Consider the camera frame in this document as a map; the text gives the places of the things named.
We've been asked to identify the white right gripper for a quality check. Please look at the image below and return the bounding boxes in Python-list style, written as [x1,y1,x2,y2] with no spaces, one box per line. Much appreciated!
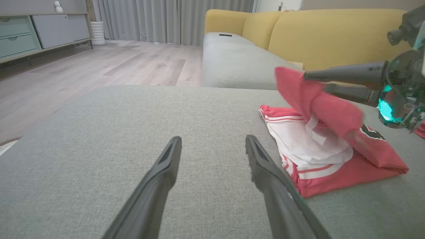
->
[303,46,425,130]

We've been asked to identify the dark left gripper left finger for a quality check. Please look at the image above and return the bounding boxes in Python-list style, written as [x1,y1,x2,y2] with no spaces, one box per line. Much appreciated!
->
[101,136,183,239]

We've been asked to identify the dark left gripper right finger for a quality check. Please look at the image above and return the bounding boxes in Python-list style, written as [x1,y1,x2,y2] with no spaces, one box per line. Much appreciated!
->
[245,134,332,239]

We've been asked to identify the red lettered jersey white sleeves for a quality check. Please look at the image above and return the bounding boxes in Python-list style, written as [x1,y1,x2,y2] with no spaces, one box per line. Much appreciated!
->
[258,66,409,199]

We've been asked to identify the red shorts with white stripe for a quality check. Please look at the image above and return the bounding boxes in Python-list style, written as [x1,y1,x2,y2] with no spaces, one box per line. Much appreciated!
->
[413,120,425,139]

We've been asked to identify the large yellow back cushion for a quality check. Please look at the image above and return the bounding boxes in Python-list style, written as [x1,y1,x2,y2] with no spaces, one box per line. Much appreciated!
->
[267,8,414,71]

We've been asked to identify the grey fabric ottoman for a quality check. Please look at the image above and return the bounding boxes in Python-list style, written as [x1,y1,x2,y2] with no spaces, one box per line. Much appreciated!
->
[0,85,425,239]

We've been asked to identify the small yellow back cushion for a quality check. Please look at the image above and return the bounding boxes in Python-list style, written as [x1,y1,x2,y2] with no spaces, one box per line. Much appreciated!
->
[242,11,283,50]

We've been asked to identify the yellow and grey sofa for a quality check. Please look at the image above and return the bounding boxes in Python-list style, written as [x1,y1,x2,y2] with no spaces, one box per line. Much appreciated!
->
[202,8,419,91]

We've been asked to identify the white ribbed cylinder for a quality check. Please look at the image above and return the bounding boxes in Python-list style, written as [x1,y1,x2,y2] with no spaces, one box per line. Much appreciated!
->
[90,21,107,46]

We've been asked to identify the grey curtain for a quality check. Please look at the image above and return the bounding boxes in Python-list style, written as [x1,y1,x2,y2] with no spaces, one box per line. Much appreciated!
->
[92,0,255,46]

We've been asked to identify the grey sideboard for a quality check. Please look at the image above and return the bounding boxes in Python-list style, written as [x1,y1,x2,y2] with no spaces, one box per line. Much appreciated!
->
[0,12,94,64]

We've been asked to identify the green sideboard drawer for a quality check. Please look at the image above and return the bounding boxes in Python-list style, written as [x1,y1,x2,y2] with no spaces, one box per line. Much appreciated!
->
[0,33,43,59]
[0,17,33,38]

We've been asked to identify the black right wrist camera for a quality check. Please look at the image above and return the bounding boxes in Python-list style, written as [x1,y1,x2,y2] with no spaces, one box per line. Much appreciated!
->
[387,5,425,47]

